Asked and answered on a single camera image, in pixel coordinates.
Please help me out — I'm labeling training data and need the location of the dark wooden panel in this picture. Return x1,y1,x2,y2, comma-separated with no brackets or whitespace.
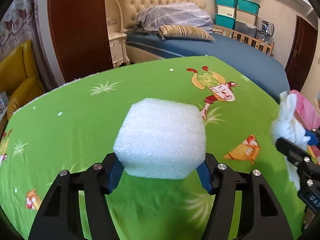
47,0,113,83

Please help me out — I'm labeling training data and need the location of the white plastic bag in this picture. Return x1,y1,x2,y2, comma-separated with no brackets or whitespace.
270,91,312,191

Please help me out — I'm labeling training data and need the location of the clear plastic bag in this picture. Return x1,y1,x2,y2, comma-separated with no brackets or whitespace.
257,31,273,46

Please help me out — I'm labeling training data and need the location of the cream nightstand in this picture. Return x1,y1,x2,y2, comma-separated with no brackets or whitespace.
108,31,126,68

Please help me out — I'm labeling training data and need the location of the dark wooden door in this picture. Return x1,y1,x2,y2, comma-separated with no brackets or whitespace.
285,15,318,82

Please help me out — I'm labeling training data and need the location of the yellow leather armchair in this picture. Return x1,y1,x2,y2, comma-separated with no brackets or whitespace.
0,40,46,121

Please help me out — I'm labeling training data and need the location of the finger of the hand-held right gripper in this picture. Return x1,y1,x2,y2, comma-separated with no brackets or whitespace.
276,137,312,166
306,129,320,146

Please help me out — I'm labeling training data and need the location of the bed with blue sheet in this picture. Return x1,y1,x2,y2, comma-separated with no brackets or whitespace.
125,30,291,96

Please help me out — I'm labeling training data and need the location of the lace curtain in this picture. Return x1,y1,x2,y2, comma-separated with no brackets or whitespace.
0,0,41,48

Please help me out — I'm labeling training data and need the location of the stack of plastic storage boxes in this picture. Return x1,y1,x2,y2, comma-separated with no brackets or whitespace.
214,0,262,39

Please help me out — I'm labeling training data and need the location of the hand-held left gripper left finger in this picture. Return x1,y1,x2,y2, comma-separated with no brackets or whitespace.
28,152,124,240

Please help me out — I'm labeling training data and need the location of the checkered bag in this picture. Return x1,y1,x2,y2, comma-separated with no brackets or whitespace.
256,17,275,34

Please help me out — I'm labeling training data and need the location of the white foam block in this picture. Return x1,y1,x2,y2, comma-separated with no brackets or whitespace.
113,97,207,180

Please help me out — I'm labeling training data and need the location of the lavender striped quilt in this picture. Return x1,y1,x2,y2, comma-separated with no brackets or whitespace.
133,2,214,34

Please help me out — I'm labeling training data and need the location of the wooden crib rail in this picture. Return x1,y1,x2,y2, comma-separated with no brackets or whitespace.
212,25,275,57

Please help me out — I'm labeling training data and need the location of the green printed tablecloth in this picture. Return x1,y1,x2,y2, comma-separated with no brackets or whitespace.
0,56,308,240

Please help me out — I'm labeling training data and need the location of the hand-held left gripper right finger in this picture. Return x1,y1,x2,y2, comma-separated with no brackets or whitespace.
196,154,293,240

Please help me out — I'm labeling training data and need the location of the pink basket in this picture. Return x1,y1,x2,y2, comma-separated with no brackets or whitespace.
287,89,320,166

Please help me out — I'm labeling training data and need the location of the striped pillow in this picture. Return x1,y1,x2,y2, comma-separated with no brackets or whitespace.
158,25,216,43

